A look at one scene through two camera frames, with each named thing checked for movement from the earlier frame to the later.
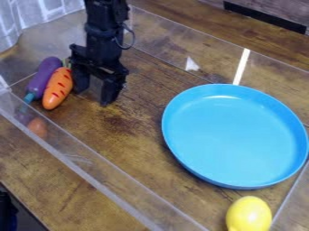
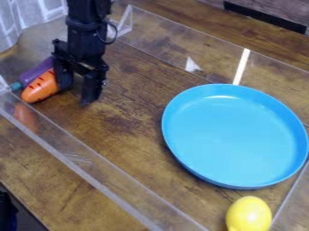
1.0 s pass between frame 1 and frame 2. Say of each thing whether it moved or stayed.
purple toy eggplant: moved
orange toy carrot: moved
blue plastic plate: stayed
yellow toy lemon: stayed
